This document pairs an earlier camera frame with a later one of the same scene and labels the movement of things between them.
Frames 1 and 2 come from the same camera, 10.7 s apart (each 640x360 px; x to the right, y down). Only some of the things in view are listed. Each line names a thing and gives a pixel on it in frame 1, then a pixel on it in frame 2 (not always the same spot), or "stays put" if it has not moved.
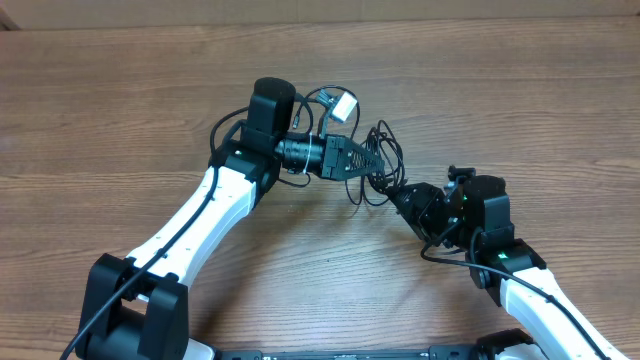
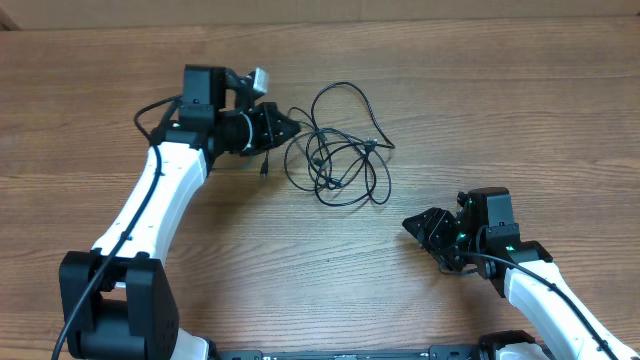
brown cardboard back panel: x=18 y=15 stays put
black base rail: x=453 y=352 stays put
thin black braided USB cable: x=295 y=125 -> x=368 y=105
